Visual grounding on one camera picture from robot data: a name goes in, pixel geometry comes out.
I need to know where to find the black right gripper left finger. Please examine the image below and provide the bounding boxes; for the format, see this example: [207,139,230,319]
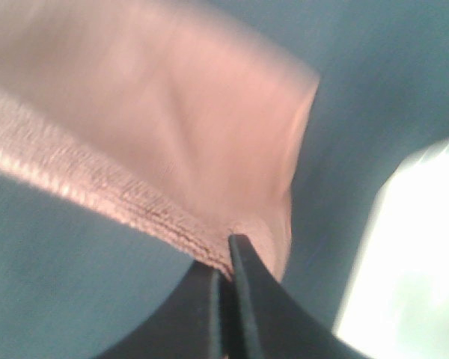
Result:
[97,262,225,359]

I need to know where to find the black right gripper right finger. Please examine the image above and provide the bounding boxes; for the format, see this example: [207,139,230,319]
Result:
[228,234,366,359]

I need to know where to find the white storage bin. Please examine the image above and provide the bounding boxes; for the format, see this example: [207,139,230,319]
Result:
[333,139,449,358]

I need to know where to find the black table cloth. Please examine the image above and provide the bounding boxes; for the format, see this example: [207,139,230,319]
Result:
[0,1,449,358]

